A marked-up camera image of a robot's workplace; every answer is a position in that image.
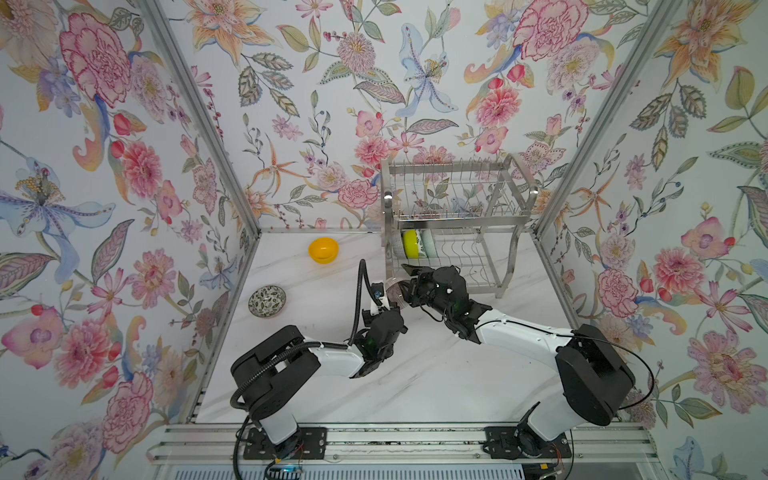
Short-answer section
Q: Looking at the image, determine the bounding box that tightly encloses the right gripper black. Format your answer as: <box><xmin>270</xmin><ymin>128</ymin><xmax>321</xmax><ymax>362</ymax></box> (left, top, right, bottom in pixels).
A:
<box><xmin>398</xmin><ymin>263</ymin><xmax>453</xmax><ymax>325</ymax></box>

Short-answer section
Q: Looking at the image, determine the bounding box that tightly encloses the purple striped glass bowl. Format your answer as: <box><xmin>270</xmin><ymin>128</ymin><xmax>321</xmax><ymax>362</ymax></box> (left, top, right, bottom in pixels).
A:
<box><xmin>385</xmin><ymin>278</ymin><xmax>410</xmax><ymax>309</ymax></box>

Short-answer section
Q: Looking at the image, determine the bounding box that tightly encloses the lime green plastic bowl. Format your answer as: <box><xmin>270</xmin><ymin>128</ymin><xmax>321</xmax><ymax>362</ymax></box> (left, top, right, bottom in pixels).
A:
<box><xmin>401</xmin><ymin>230</ymin><xmax>421</xmax><ymax>259</ymax></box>

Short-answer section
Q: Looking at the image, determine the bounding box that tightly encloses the green leaf pattern bowl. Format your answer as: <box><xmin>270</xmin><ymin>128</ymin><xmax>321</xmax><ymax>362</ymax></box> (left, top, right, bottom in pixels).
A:
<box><xmin>416</xmin><ymin>230</ymin><xmax>428</xmax><ymax>259</ymax></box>

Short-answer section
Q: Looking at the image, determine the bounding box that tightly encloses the silver two-tier dish rack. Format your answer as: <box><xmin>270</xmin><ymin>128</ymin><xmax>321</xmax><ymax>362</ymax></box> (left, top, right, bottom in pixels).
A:
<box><xmin>381</xmin><ymin>154</ymin><xmax>540</xmax><ymax>298</ymax></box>

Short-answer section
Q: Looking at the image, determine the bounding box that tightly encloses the speckled dark patterned bowl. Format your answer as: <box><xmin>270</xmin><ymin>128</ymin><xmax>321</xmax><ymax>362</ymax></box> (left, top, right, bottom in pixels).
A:
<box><xmin>247</xmin><ymin>285</ymin><xmax>287</xmax><ymax>318</ymax></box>

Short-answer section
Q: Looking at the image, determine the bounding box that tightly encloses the black white patterned bowl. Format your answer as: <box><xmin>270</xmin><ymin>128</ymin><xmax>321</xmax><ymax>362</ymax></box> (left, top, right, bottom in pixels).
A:
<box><xmin>391</xmin><ymin>230</ymin><xmax>407</xmax><ymax>259</ymax></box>

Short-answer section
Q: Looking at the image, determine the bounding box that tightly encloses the pale green glass bowl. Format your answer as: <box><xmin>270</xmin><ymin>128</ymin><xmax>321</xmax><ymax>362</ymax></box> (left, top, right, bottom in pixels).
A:
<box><xmin>421</xmin><ymin>229</ymin><xmax>439</xmax><ymax>259</ymax></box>

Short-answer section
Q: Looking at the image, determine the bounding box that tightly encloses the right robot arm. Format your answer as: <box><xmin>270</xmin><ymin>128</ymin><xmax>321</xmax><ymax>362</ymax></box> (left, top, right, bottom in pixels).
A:
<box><xmin>400</xmin><ymin>264</ymin><xmax>635</xmax><ymax>442</ymax></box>

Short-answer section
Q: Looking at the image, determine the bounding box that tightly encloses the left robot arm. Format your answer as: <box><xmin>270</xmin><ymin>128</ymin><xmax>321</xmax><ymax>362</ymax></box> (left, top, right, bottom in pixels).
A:
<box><xmin>230</xmin><ymin>307</ymin><xmax>407</xmax><ymax>446</ymax></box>

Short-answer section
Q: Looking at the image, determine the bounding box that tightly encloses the yellow plastic bowl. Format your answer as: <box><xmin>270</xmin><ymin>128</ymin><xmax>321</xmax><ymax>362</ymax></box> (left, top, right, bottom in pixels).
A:
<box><xmin>308</xmin><ymin>237</ymin><xmax>339</xmax><ymax>265</ymax></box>

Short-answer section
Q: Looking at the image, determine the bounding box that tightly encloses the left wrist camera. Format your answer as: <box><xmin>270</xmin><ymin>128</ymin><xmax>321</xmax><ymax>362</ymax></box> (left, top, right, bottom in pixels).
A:
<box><xmin>367</xmin><ymin>282</ymin><xmax>389</xmax><ymax>316</ymax></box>

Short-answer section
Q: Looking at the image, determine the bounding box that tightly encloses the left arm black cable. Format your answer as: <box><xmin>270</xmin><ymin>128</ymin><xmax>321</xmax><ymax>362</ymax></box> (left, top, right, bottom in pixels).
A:
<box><xmin>229</xmin><ymin>259</ymin><xmax>370</xmax><ymax>480</ymax></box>

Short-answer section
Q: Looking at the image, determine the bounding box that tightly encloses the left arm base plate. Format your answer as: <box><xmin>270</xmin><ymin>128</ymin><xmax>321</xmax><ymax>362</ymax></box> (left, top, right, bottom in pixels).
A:
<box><xmin>242</xmin><ymin>427</ymin><xmax>328</xmax><ymax>461</ymax></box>

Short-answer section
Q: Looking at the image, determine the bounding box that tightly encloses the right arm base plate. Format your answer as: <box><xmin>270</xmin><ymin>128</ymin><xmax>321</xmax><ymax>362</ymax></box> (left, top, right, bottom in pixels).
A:
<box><xmin>482</xmin><ymin>425</ymin><xmax>573</xmax><ymax>460</ymax></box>

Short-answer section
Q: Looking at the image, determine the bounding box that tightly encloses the aluminium mounting rail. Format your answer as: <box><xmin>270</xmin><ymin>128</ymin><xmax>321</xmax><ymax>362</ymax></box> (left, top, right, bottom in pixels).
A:
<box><xmin>148</xmin><ymin>423</ymin><xmax>659</xmax><ymax>466</ymax></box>

